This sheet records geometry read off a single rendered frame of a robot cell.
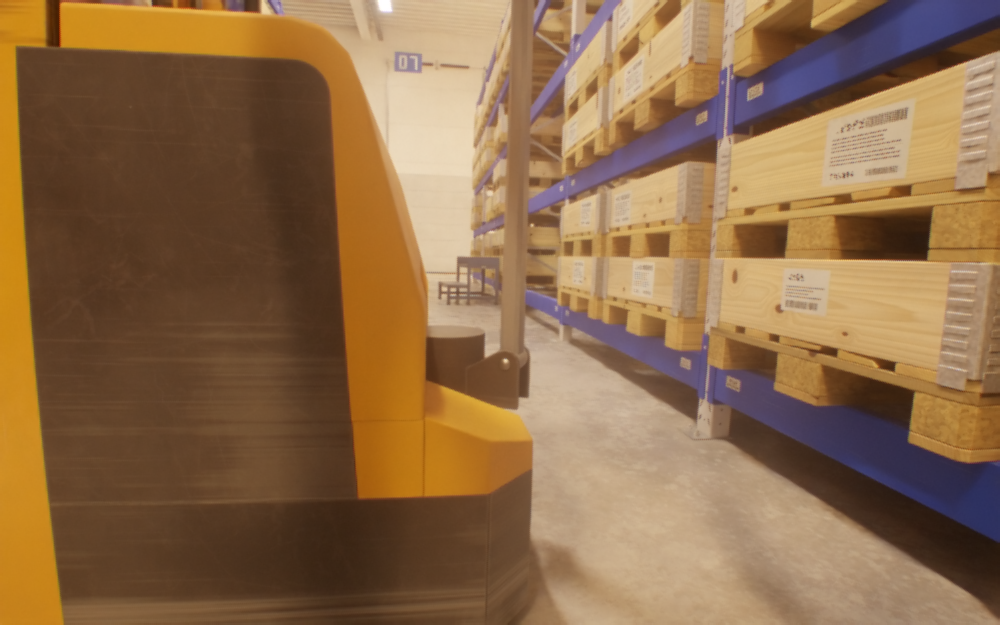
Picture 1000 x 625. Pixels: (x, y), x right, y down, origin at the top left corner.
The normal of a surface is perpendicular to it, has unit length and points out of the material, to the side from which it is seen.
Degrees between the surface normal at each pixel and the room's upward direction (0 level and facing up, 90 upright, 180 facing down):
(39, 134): 90
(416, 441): 90
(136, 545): 90
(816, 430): 90
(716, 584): 0
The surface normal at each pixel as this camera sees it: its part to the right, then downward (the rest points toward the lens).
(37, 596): 0.14, 0.11
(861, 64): -0.99, -0.01
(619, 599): 0.03, -0.99
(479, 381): -0.30, 0.10
